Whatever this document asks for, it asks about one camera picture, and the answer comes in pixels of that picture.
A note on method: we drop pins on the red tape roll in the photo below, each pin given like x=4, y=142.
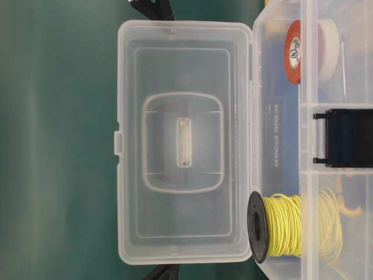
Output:
x=292, y=53

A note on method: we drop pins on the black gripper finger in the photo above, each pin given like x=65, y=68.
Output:
x=157, y=10
x=163, y=272

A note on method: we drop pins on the white tape roll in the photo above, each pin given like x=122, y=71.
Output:
x=328, y=49

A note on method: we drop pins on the black box latch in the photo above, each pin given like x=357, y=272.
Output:
x=348, y=138

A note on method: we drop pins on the translucent plastic tool box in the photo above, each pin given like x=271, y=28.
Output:
x=207, y=115

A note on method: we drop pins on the yellow wire spool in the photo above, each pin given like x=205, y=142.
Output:
x=275, y=226

